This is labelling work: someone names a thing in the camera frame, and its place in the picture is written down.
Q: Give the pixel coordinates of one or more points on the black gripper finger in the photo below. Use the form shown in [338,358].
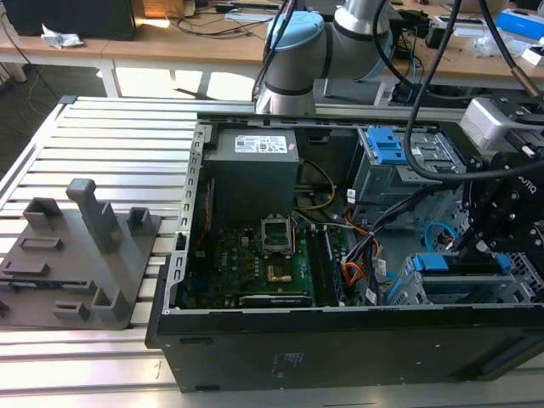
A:
[477,191]
[518,242]

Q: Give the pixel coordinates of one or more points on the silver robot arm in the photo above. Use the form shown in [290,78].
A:
[297,55]

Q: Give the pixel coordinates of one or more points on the metal disk bay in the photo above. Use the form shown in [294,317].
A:
[459,289]

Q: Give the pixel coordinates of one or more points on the black RAM slot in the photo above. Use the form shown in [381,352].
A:
[315,263]

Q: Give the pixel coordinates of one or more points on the metal drive cage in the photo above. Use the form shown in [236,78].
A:
[382,183]

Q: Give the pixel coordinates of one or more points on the blue drive cage latch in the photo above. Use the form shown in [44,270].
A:
[384,146]

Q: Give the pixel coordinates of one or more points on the RAM stick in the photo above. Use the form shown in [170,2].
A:
[333,272]

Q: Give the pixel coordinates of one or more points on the blue cardboard box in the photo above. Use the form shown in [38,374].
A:
[520,25]

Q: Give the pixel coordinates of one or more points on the black open PC case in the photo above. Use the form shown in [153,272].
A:
[340,357]

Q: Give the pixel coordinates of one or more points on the CPU socket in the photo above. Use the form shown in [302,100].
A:
[279,273]

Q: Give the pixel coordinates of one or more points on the grey power supply unit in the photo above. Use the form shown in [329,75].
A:
[251,178]

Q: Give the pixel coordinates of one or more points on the graphics card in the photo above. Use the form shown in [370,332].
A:
[276,301]

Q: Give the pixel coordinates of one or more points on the green motherboard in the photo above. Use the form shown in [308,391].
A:
[242,263]

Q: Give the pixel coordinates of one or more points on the wooden desk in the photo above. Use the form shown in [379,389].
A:
[170,47]

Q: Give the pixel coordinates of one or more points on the grey parts rack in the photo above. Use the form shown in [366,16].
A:
[76,272]

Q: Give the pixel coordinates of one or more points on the black box on desk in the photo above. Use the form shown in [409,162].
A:
[72,19]

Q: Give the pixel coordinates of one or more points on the crumpled white paper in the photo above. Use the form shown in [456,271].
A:
[61,39]

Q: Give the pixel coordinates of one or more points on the silver camera box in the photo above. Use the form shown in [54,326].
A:
[484,121]

